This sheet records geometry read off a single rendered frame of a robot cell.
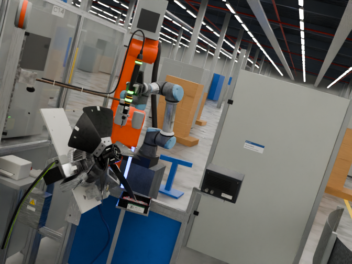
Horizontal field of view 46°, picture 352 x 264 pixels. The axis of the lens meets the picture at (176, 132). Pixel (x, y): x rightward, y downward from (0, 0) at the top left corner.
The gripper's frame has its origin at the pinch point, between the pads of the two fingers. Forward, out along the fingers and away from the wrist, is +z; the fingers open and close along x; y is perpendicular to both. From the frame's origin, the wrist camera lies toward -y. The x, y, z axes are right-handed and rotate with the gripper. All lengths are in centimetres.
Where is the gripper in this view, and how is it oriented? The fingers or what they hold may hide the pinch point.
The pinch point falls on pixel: (130, 84)
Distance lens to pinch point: 264.2
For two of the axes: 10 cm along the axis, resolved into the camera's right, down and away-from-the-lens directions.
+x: -9.3, -3.0, 2.3
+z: -2.6, 0.8, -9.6
